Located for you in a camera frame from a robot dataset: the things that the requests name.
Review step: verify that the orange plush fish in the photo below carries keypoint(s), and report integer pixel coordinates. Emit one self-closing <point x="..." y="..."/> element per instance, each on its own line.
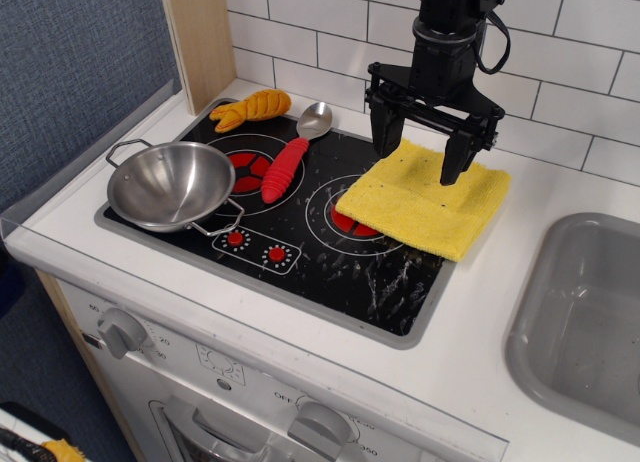
<point x="260" y="106"/>

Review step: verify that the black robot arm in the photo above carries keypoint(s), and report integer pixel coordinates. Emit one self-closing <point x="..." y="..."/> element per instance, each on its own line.
<point x="459" y="17"/>

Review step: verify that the black toy stovetop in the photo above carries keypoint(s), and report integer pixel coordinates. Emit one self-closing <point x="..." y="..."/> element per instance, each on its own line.
<point x="300" y="250"/>

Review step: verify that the yellow cloth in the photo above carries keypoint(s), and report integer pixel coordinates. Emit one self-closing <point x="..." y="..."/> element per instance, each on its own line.
<point x="401" y="197"/>

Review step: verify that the red handled metal spoon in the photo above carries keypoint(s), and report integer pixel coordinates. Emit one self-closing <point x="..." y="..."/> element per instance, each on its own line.
<point x="315" y="121"/>

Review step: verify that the grey left oven knob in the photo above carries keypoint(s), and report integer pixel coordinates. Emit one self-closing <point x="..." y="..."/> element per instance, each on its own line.
<point x="121" y="332"/>

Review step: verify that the grey sink basin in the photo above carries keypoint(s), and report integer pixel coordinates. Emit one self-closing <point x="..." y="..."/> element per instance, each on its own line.
<point x="574" y="344"/>

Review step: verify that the grey right oven knob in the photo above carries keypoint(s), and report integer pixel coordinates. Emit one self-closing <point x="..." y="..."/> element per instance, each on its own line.
<point x="321" y="430"/>

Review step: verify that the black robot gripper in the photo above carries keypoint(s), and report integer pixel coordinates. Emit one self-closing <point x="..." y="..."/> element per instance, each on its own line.
<point x="436" y="90"/>

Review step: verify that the wooden post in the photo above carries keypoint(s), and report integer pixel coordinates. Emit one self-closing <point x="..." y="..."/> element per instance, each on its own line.
<point x="201" y="38"/>

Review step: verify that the white toy oven front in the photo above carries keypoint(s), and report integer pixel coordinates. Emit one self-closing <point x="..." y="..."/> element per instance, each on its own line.
<point x="179" y="400"/>

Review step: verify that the yellow plush toy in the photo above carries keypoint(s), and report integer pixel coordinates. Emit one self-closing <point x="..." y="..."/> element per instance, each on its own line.
<point x="64" y="451"/>

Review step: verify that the stainless steel pot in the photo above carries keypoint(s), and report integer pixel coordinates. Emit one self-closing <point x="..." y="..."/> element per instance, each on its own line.
<point x="172" y="187"/>

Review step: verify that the grey oven knob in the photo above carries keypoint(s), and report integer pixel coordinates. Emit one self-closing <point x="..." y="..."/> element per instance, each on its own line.
<point x="121" y="332"/>
<point x="321" y="430"/>

